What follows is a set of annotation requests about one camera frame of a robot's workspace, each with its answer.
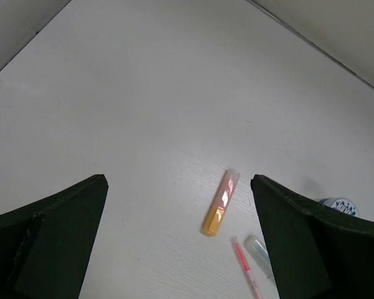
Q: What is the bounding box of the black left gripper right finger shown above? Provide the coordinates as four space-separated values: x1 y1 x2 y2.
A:
251 174 374 298

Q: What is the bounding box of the green cap teal highlighter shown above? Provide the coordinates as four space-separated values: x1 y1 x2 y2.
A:
244 235 275 283

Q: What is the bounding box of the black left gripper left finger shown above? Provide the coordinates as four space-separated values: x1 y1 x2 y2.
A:
0 174 108 298

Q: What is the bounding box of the red thin pen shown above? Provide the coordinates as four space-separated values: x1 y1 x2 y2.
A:
232 237 263 299

